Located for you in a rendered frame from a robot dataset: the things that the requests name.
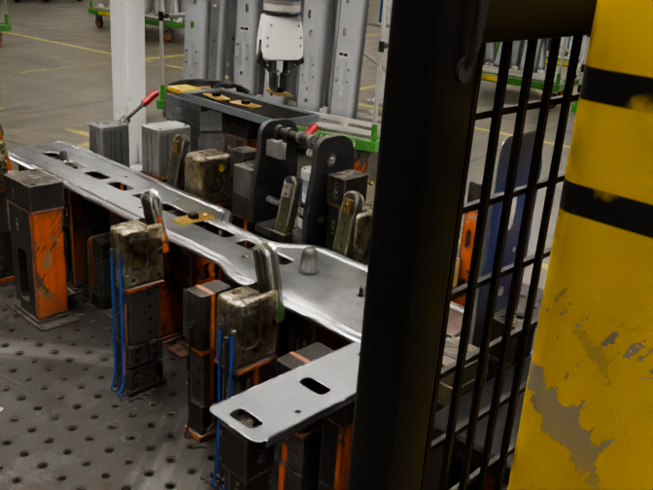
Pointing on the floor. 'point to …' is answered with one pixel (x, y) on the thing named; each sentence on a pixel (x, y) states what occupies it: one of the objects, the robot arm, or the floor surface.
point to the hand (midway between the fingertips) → (279, 82)
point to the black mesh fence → (448, 232)
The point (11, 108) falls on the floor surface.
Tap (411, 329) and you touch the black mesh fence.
